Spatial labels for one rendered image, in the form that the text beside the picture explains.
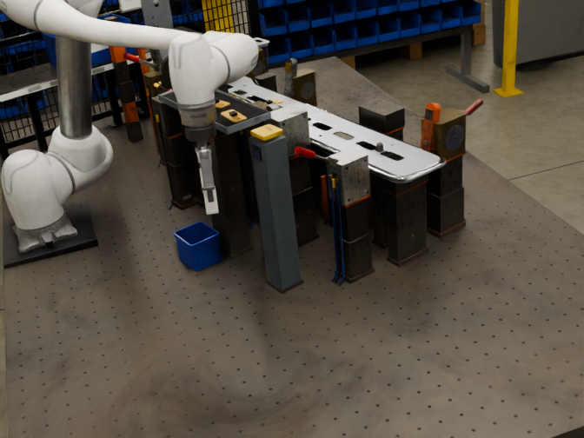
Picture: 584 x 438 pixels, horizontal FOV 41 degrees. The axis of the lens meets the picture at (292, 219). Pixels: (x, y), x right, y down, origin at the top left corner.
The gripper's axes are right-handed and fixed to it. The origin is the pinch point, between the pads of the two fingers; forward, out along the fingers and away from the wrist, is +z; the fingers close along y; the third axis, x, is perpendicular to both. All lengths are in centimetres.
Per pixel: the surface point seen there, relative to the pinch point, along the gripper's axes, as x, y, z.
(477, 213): 81, -22, 27
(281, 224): 17.3, 1.4, 9.6
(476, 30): 227, -383, 59
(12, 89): -63, -107, -8
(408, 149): 56, -10, -1
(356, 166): 37.9, 3.0, -4.2
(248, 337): 4.4, 17.6, 31.7
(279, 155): 18.6, 1.8, -9.7
